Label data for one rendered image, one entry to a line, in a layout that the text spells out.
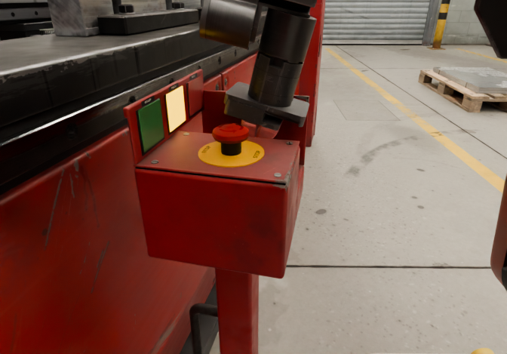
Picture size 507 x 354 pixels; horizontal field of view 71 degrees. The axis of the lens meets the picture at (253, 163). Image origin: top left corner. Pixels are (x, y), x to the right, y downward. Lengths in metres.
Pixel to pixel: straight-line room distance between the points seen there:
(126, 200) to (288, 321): 0.81
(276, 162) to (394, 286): 1.10
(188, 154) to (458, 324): 1.14
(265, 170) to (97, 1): 0.45
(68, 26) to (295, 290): 1.04
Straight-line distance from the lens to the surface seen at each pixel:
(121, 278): 0.58
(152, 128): 0.39
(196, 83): 0.50
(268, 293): 1.30
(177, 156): 0.38
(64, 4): 0.67
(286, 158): 0.37
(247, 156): 0.37
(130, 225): 0.57
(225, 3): 0.42
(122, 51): 0.51
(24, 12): 0.94
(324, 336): 1.21
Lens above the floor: 0.94
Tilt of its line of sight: 26 degrees down
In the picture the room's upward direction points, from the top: straight up
